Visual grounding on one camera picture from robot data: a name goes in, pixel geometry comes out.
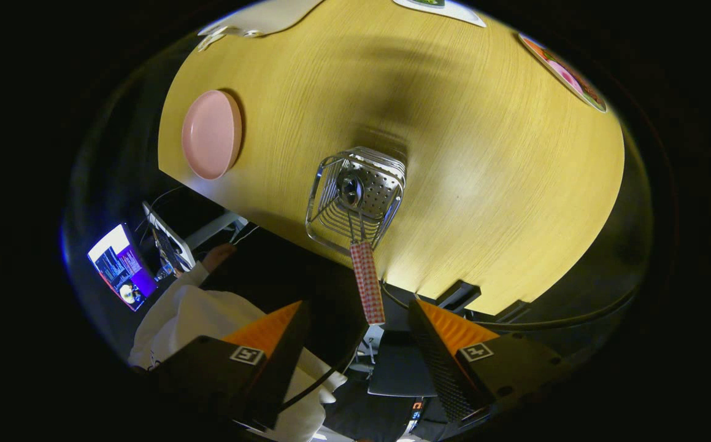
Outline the computer monitor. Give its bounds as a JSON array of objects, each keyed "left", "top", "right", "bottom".
[{"left": 87, "top": 223, "right": 158, "bottom": 312}]

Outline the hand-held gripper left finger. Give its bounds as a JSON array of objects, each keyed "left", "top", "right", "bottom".
[{"left": 159, "top": 300, "right": 312, "bottom": 430}]

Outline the white metal frame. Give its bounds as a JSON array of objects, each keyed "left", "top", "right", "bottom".
[{"left": 183, "top": 212, "right": 248, "bottom": 249}]

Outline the black table bracket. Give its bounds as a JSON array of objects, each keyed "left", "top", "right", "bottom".
[
  {"left": 435, "top": 281, "right": 482, "bottom": 311},
  {"left": 498, "top": 300, "right": 531, "bottom": 320}
]

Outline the silver laptop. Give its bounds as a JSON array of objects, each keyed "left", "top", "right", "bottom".
[{"left": 142, "top": 201, "right": 196, "bottom": 274}]

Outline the metal wire basket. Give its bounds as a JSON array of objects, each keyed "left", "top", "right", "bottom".
[{"left": 305, "top": 146, "right": 407, "bottom": 257}]

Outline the white plate with food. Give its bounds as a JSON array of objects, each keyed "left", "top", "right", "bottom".
[{"left": 518, "top": 32, "right": 609, "bottom": 114}]

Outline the white square coaster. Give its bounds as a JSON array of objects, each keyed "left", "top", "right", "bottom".
[{"left": 392, "top": 0, "right": 486, "bottom": 28}]

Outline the white toaster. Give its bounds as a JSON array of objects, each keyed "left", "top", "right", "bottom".
[{"left": 196, "top": 0, "right": 326, "bottom": 51}]

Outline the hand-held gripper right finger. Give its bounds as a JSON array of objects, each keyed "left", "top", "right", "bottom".
[{"left": 407, "top": 299, "right": 571, "bottom": 424}]

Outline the pink plate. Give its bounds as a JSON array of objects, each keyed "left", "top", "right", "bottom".
[{"left": 182, "top": 90, "right": 244, "bottom": 180}]

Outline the spoon with checkered handle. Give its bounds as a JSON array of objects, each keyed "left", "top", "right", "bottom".
[{"left": 337, "top": 172, "right": 386, "bottom": 326}]

